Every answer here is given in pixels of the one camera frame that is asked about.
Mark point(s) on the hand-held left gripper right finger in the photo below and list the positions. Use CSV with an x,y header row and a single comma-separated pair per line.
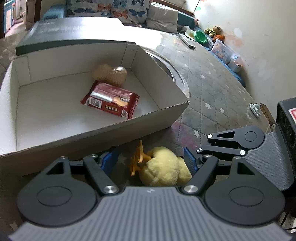
x,y
189,160

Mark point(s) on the butterfly print pillows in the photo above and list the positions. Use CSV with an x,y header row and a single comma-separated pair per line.
x,y
104,9

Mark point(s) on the striped plush toy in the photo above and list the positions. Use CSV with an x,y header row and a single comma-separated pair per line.
x,y
211,30

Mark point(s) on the pale blue small toy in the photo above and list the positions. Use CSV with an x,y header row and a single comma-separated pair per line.
x,y
254,110

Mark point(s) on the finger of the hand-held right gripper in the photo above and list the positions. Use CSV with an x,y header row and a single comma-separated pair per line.
x,y
222,150

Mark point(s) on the blue sofa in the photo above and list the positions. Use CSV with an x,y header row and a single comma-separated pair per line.
x,y
53,12

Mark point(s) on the silver ball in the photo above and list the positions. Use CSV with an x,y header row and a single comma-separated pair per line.
x,y
119,69

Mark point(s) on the dark grey box lid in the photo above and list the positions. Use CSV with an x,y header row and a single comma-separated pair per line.
x,y
81,30

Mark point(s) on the clear plastic toy box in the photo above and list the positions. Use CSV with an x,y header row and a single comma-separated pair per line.
x,y
220,51

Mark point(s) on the white flat box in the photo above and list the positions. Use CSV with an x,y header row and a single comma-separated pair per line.
x,y
187,41

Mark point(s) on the white pillow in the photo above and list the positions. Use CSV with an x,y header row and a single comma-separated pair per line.
x,y
161,17

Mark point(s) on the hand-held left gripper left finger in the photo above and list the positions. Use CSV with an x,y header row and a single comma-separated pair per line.
x,y
108,160

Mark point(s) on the yellow plush duck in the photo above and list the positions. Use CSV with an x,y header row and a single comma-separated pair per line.
x,y
161,166

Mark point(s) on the green plastic bowl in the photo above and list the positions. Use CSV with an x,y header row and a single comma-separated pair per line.
x,y
200,36

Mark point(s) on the beige bumpy ball toy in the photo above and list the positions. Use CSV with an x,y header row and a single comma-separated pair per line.
x,y
104,74

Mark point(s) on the brown cardboard piece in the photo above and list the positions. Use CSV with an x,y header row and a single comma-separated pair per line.
x,y
267,114

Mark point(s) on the colourful pinwheel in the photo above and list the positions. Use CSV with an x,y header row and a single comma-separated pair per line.
x,y
198,8

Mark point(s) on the red snack packet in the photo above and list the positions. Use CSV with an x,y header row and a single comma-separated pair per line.
x,y
111,97

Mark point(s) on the grey quilted star mattress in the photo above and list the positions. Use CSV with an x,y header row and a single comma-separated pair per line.
x,y
219,81

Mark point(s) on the white cardboard box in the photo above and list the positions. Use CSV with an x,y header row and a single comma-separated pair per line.
x,y
46,109

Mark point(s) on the orange plush toy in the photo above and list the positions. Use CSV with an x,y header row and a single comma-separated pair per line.
x,y
219,38

